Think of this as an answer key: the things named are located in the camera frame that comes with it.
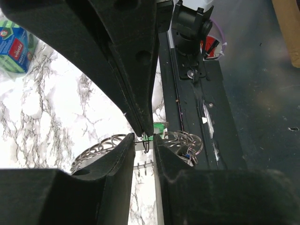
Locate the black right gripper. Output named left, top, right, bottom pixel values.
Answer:
left=90, top=0, right=174, bottom=136

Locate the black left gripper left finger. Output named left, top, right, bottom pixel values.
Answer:
left=0, top=134, right=135, bottom=225

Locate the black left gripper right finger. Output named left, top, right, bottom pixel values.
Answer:
left=153, top=135, right=300, bottom=225

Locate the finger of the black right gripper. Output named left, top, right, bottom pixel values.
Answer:
left=0, top=0, right=143, bottom=136

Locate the green tagged key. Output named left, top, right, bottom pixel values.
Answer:
left=142, top=122, right=169, bottom=153

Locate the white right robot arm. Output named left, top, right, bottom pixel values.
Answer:
left=0, top=0, right=212, bottom=136

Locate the blue green sponge pack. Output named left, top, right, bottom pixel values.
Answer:
left=0, top=20, right=38, bottom=74

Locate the brown cardboard box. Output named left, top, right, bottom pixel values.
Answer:
left=272, top=0, right=300, bottom=68

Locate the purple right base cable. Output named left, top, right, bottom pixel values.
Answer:
left=203, top=17, right=228, bottom=59

